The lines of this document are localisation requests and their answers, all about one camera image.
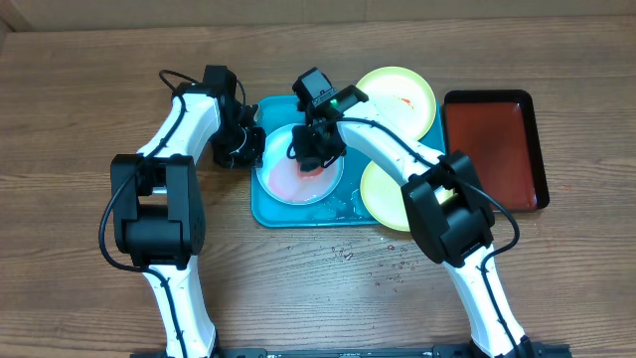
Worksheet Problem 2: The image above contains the yellow-green plate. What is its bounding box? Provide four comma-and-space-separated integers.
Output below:
359, 159, 458, 233
357, 67, 437, 140

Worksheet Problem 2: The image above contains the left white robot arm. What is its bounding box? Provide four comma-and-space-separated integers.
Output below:
98, 65, 265, 357

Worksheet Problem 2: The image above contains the light blue plate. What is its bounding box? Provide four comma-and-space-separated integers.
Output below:
255, 124, 344, 205

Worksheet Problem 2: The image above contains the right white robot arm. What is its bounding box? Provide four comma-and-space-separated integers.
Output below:
287, 68, 534, 357

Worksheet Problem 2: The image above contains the teal plastic tray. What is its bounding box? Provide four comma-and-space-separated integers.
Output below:
251, 95, 446, 228

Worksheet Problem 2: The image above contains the black red lacquer tray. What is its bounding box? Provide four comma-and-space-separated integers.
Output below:
441, 89, 550, 212

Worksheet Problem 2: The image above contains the orange black sponge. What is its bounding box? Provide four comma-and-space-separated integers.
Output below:
298, 167, 324, 179

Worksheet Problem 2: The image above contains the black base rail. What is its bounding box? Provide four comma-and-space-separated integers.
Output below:
130, 343, 572, 358

